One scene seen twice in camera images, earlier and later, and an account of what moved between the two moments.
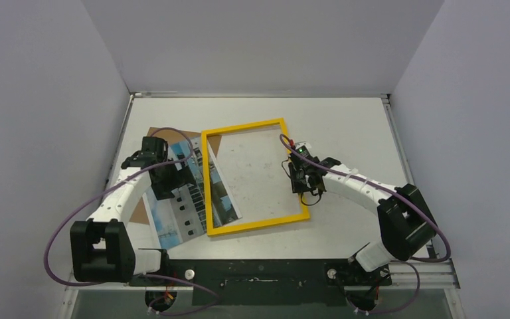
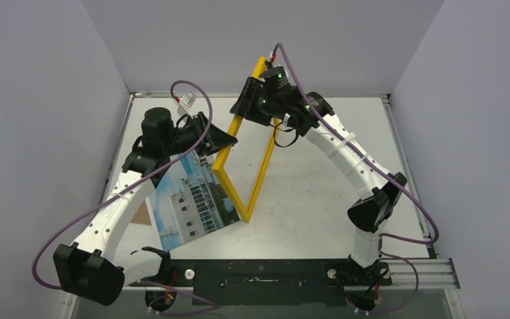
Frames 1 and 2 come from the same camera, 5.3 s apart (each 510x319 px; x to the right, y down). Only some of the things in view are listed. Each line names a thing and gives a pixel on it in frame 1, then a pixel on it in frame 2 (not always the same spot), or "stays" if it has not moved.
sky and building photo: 182,215 stays
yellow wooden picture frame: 241,227 to 246,214
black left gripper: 165,191 to 215,141
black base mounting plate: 265,282 stays
